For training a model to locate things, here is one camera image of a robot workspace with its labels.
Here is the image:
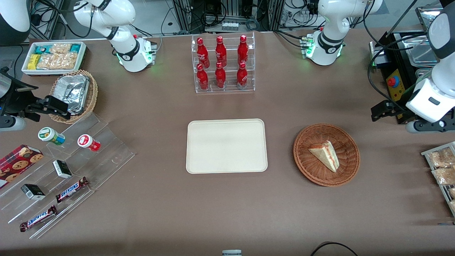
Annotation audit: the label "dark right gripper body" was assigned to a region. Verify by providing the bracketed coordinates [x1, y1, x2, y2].
[0, 69, 38, 118]

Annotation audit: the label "stacked aluminium foil trays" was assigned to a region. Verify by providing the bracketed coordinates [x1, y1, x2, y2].
[53, 75, 90, 115]

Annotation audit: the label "grey box with green light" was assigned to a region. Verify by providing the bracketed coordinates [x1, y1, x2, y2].
[370, 41, 391, 69]

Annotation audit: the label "clear acrylic bottle rack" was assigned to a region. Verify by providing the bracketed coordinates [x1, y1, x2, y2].
[191, 32, 256, 94]

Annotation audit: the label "green lidded snack cup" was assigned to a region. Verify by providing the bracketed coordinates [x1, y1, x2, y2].
[38, 127, 66, 146]

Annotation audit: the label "cream rectangular serving tray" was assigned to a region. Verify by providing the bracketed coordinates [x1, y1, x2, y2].
[186, 118, 268, 174]

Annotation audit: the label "round brown wicker basket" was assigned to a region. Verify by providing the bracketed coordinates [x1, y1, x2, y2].
[293, 123, 360, 187]

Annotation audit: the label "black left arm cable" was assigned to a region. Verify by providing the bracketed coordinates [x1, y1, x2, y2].
[363, 0, 438, 115]

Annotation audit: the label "white plastic snack bin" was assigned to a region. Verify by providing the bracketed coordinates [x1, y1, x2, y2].
[21, 41, 87, 76]

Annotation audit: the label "Snickers chocolate bar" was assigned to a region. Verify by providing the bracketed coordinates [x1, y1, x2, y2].
[55, 177, 89, 203]
[20, 205, 58, 232]

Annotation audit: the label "red soda bottle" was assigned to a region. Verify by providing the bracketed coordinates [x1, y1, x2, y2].
[197, 63, 209, 91]
[215, 36, 227, 67]
[215, 62, 226, 89]
[237, 34, 249, 65]
[236, 62, 248, 90]
[197, 37, 210, 69]

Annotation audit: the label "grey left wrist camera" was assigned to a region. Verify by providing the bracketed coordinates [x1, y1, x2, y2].
[405, 120, 455, 134]

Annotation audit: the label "small black carton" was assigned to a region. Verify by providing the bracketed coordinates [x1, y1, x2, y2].
[53, 160, 73, 179]
[21, 184, 46, 200]

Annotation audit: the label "black looped floor cable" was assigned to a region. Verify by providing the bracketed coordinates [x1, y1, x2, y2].
[310, 242, 358, 256]

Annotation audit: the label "oval light wicker basket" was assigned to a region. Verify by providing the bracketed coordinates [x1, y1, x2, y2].
[49, 70, 98, 124]

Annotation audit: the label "clear bag of brown snacks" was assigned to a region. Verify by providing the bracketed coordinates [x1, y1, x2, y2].
[428, 148, 455, 168]
[432, 167, 455, 186]

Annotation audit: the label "grey wire rack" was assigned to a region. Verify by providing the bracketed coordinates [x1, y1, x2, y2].
[421, 142, 455, 217]

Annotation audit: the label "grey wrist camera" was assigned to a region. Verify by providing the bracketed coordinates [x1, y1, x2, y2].
[405, 120, 455, 134]
[0, 117, 26, 132]

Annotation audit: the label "red chocolate chip cookie box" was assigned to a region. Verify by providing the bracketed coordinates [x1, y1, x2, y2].
[0, 144, 44, 189]

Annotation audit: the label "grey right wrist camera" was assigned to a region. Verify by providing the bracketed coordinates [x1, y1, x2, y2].
[0, 117, 26, 132]

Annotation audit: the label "red lidded snack cup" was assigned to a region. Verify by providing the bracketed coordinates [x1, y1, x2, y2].
[77, 134, 101, 152]

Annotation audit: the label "steel food pan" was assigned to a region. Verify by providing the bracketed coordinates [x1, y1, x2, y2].
[403, 36, 438, 65]
[415, 68, 433, 81]

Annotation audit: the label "triangular sandwich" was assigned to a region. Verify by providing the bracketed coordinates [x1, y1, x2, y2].
[308, 141, 340, 173]

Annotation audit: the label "clear acrylic stepped display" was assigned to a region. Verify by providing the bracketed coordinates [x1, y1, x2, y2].
[0, 113, 136, 239]

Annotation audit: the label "clear bag of puffed snacks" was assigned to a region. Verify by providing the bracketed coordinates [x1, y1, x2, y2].
[37, 43, 78, 70]

